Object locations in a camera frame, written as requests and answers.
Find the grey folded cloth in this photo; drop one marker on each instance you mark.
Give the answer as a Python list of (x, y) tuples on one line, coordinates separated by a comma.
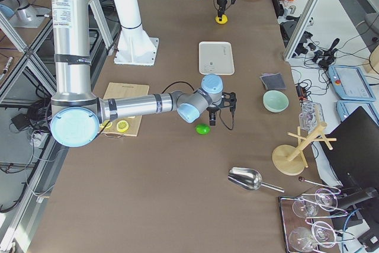
[(273, 81)]

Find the black wire glass rack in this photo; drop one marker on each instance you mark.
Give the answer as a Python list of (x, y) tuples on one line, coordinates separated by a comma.
[(290, 221)]

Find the wooden mug tree stand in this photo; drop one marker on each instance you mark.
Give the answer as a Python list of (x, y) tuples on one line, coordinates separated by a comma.
[(290, 160)]

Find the black monitor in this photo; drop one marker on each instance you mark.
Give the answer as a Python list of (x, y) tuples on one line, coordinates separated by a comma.
[(354, 157)]

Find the metal scoop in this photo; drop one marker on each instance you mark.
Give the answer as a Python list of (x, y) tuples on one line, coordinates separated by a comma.
[(249, 179)]

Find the aluminium frame post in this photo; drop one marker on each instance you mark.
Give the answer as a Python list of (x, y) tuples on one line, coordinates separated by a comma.
[(299, 29)]

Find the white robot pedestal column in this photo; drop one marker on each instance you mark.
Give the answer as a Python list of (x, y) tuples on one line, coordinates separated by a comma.
[(135, 47)]

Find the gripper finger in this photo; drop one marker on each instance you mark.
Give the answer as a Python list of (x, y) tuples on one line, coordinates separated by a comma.
[(212, 119), (220, 14)]

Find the green lime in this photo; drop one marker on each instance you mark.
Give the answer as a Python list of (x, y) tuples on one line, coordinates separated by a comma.
[(202, 129)]

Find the mint green bowl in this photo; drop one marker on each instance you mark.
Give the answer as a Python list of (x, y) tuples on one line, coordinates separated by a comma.
[(275, 101)]

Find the wine glass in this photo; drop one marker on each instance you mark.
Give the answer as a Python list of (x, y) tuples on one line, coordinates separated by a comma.
[(326, 199), (304, 208), (323, 234), (302, 240)]

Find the yellow lemon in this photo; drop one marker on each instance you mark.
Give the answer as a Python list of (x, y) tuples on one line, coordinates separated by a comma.
[(221, 20)]

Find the lemon slice on board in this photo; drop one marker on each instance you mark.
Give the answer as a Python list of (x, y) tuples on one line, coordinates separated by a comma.
[(122, 126)]

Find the beige rabbit tray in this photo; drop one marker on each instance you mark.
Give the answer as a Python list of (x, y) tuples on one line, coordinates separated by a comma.
[(215, 57)]

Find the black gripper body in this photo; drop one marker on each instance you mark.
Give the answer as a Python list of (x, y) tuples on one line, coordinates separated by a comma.
[(220, 0), (212, 111)]

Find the clear glass mug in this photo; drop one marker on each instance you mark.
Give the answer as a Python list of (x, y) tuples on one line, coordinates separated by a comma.
[(311, 114)]

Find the blue teach pendant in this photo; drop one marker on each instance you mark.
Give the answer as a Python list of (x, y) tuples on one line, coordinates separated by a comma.
[(346, 107), (350, 84)]

